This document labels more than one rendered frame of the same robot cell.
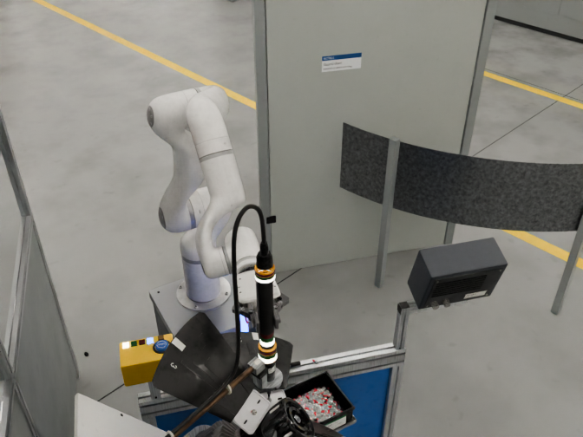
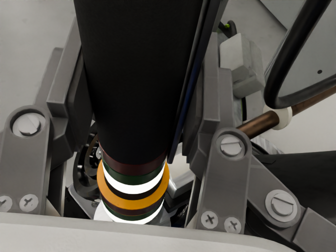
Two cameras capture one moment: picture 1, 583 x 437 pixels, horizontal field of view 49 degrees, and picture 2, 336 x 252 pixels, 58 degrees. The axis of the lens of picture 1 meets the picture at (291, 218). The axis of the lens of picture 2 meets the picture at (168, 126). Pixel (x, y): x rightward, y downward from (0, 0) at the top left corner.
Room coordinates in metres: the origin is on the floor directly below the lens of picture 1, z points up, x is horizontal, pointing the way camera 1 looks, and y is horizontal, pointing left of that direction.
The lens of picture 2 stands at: (1.10, 0.08, 1.56)
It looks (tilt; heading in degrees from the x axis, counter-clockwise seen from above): 58 degrees down; 188
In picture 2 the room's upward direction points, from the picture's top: 12 degrees clockwise
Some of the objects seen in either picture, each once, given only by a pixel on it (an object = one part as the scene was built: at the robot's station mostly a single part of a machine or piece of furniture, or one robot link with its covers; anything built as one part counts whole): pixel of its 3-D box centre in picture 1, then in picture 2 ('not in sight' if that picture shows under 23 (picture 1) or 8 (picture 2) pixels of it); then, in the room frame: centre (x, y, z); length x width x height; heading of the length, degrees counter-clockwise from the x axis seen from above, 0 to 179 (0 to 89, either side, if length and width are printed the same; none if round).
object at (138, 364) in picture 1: (148, 361); not in sight; (1.31, 0.43, 1.02); 0.16 x 0.10 x 0.11; 104
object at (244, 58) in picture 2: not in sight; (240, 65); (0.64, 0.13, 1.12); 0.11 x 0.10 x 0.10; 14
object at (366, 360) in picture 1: (277, 378); not in sight; (1.41, 0.05, 0.82); 0.90 x 0.04 x 0.08; 104
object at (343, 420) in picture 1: (311, 408); not in sight; (1.27, -0.06, 0.85); 0.22 x 0.17 x 0.07; 119
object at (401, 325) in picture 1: (401, 326); not in sight; (1.52, -0.37, 0.96); 0.03 x 0.03 x 0.20; 14
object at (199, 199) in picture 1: (205, 221); not in sight; (1.69, 0.28, 1.27); 0.19 x 0.12 x 0.24; 116
